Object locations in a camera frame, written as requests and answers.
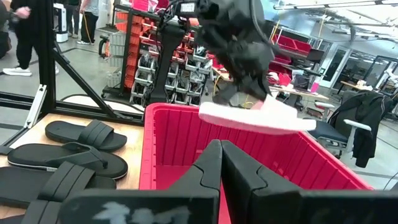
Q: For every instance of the black flip-flop sandal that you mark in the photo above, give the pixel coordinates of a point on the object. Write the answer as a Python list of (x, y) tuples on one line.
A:
[(62, 161)]

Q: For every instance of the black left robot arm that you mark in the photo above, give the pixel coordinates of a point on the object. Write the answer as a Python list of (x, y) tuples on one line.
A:
[(169, 62)]

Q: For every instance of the red plastic bin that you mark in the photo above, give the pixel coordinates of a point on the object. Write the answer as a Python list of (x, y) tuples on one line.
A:
[(186, 140)]

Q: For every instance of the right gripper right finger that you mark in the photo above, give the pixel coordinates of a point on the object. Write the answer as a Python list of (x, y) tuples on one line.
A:
[(273, 208)]

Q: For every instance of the small black slide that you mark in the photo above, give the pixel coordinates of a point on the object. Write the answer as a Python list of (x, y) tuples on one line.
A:
[(93, 137)]

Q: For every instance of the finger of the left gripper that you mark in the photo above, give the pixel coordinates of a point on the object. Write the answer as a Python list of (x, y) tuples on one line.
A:
[(258, 88), (226, 94)]

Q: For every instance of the white floor machine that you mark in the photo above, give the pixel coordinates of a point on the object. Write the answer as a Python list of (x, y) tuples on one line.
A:
[(61, 21)]

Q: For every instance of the pink foam slide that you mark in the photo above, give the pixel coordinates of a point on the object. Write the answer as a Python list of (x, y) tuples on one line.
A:
[(264, 119)]

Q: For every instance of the grey office chair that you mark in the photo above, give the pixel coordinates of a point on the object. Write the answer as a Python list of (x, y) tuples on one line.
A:
[(326, 133)]

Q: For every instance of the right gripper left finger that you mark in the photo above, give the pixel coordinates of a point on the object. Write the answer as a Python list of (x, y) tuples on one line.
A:
[(186, 205)]

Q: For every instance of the office chair with black jacket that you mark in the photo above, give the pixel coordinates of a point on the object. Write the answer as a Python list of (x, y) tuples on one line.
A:
[(370, 118)]

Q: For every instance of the black rack with parts bins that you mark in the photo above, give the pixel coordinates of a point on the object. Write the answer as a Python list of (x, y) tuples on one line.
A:
[(136, 62)]

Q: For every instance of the person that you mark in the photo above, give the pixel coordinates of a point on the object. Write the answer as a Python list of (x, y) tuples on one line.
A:
[(3, 40), (90, 28), (73, 18), (25, 40)]

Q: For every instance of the silver metal bracket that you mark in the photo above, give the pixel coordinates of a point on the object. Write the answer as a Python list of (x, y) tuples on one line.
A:
[(35, 105)]

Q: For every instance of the wooden desk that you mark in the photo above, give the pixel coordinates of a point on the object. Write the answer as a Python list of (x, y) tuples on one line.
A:
[(298, 92)]

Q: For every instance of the black aluminium rig frame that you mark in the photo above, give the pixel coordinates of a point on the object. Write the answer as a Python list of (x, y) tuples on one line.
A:
[(46, 62)]

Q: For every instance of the black thick-soled slide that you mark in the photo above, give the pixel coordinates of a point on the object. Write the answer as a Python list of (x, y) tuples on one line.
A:
[(18, 186), (37, 214)]

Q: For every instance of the shelf with red bins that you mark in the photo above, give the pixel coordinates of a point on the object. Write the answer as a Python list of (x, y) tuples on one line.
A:
[(289, 43)]

